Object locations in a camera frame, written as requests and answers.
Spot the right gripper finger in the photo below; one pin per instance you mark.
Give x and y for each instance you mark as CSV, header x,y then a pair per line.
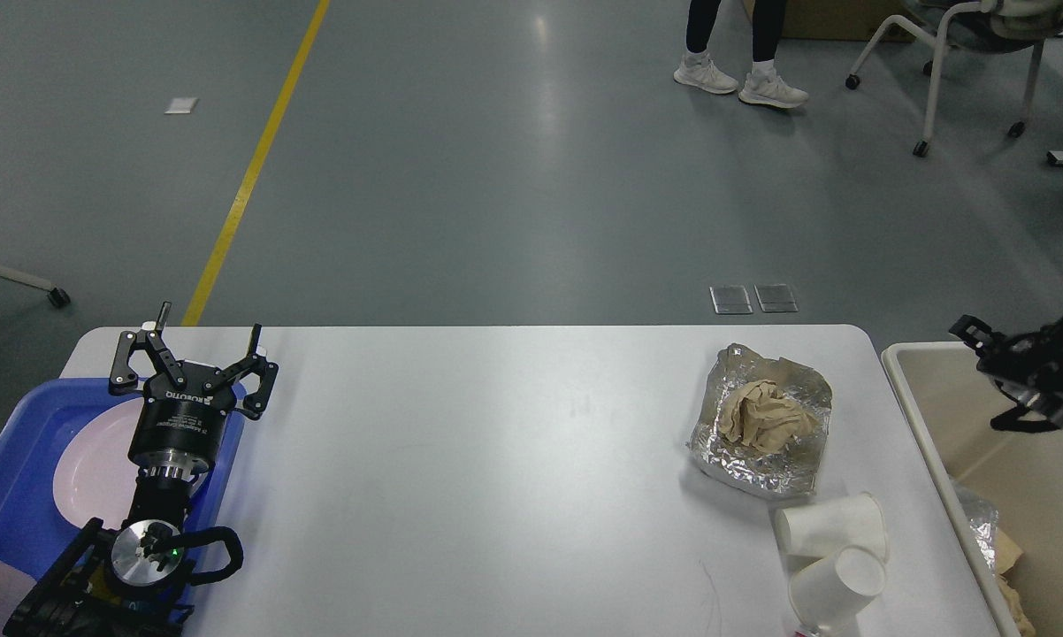
x,y
1021,419
977,335

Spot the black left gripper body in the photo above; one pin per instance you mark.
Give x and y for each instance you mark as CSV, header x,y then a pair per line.
x,y
180,430

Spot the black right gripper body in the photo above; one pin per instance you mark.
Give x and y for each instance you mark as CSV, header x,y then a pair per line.
x,y
1028,368

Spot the pink plate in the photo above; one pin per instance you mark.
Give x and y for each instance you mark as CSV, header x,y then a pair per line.
x,y
96,477

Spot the foil sheet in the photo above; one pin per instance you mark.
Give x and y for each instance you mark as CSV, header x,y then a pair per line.
x,y
983,520
784,475

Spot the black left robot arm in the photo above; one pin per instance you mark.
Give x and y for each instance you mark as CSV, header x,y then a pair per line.
x,y
132,580

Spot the beige plastic bin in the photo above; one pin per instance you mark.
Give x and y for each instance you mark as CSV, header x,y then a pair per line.
x,y
948,405

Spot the white chair left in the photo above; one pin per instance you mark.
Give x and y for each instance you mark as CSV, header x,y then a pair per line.
x,y
57,297

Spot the blue plastic tray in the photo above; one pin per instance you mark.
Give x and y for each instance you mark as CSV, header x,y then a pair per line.
x,y
32,533

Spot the upper white paper cup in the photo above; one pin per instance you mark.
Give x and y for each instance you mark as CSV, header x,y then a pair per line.
x,y
818,529

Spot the white paper cup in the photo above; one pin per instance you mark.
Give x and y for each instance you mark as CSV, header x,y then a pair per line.
x,y
832,591
818,529

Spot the lower white paper cup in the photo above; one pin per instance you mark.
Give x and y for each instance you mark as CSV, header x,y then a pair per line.
x,y
832,591

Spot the white chair background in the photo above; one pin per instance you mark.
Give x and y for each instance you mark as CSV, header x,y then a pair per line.
x,y
987,27

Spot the cardboard box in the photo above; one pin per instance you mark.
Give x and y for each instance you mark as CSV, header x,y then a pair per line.
x,y
838,21

